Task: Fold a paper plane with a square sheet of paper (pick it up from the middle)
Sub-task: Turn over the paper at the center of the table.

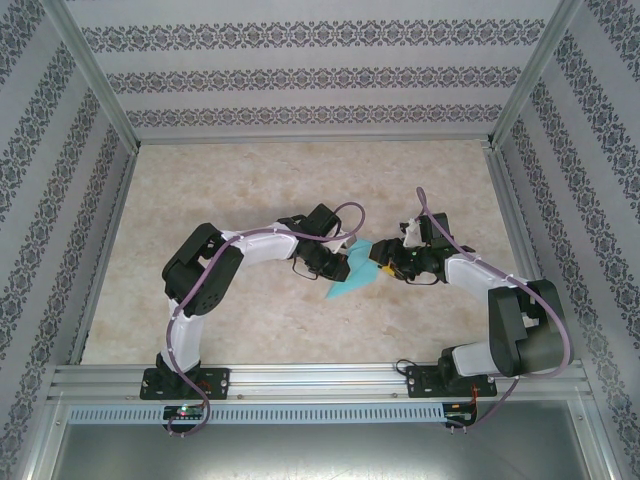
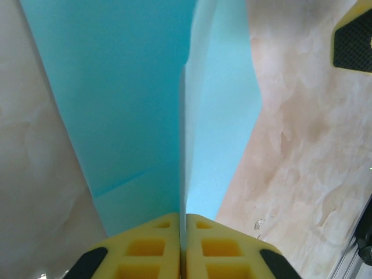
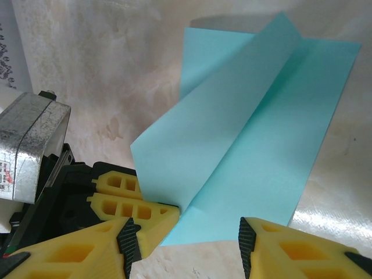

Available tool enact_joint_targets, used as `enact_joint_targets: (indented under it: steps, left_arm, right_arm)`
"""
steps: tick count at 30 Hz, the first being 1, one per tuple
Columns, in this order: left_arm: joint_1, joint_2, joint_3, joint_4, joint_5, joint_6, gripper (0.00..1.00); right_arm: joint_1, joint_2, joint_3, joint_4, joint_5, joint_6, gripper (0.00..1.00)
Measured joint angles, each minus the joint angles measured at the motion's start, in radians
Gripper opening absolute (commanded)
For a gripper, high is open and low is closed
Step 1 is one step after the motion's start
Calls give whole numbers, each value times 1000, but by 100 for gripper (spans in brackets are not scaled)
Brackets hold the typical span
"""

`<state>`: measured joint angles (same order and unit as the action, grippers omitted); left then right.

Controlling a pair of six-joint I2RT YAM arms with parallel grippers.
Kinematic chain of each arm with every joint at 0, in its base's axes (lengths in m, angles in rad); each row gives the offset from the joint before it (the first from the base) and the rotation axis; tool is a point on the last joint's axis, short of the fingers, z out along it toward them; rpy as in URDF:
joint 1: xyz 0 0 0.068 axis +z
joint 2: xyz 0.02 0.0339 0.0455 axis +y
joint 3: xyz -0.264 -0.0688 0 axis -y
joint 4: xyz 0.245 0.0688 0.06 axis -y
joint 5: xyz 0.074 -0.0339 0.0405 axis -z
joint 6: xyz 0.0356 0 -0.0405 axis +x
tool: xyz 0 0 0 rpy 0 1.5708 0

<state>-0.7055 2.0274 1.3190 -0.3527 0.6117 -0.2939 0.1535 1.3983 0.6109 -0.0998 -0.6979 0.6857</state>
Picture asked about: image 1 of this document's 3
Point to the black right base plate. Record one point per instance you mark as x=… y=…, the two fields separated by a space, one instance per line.
x=420 y=382

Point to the aluminium frame post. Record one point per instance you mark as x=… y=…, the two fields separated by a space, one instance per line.
x=95 y=75
x=535 y=70

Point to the right circuit board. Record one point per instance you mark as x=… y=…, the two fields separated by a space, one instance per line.
x=460 y=416

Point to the grey metal sheet panel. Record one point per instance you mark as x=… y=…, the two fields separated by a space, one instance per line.
x=320 y=450

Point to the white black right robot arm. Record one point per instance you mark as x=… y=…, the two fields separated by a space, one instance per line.
x=475 y=272

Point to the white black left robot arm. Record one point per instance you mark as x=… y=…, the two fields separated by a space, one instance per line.
x=260 y=247

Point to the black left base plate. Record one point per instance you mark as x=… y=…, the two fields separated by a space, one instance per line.
x=215 y=382

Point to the left circuit board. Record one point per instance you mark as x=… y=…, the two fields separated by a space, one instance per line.
x=182 y=412

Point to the teal paper sheet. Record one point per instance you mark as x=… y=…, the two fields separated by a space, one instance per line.
x=357 y=280

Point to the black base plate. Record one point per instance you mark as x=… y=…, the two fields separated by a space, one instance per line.
x=420 y=382
x=215 y=382

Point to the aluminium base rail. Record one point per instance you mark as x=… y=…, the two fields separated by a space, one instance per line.
x=320 y=382

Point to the circuit board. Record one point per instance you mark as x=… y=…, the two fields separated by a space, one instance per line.
x=182 y=412
x=460 y=416

